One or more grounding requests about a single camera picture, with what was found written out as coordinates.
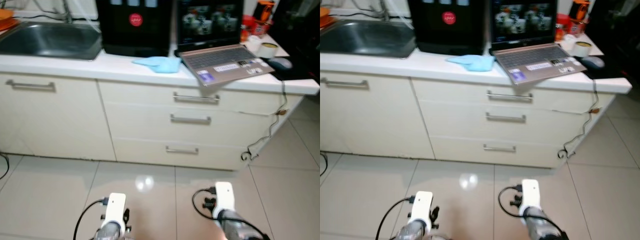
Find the white shallow drawer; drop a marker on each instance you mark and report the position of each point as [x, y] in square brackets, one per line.
[450, 95]
[140, 95]

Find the red container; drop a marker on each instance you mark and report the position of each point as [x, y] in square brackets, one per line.
[562, 25]
[247, 25]

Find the grey computer mouse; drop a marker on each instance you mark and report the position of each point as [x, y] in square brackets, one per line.
[280, 63]
[593, 62]

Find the metal faucet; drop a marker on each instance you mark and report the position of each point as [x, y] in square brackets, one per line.
[66, 12]
[384, 10]

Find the large black appliance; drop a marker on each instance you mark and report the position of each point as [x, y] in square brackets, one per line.
[300, 30]
[617, 30]

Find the light blue cloth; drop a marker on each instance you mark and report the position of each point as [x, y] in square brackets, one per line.
[160, 64]
[472, 62]

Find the white cabinet door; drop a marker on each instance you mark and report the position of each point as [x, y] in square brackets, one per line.
[50, 120]
[365, 120]

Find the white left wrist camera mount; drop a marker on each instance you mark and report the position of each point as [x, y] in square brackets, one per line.
[421, 205]
[115, 207]

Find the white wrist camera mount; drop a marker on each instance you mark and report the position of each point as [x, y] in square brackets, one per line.
[421, 205]
[225, 195]
[115, 207]
[531, 192]

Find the black water dispenser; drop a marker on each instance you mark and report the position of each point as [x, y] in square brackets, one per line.
[447, 32]
[132, 35]

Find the white deep drawer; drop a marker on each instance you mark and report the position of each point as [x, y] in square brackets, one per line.
[455, 148]
[140, 122]
[140, 150]
[450, 122]

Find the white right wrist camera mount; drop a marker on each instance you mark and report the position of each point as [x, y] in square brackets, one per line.
[225, 195]
[531, 192]

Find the orange bottle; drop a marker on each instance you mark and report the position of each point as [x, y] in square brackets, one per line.
[579, 9]
[263, 10]

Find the stainless steel sink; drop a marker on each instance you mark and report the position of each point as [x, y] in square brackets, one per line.
[50, 40]
[367, 39]

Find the black mouse pad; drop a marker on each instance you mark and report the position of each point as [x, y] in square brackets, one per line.
[615, 72]
[300, 74]

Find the rose gold laptop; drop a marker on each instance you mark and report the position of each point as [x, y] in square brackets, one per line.
[537, 59]
[225, 60]

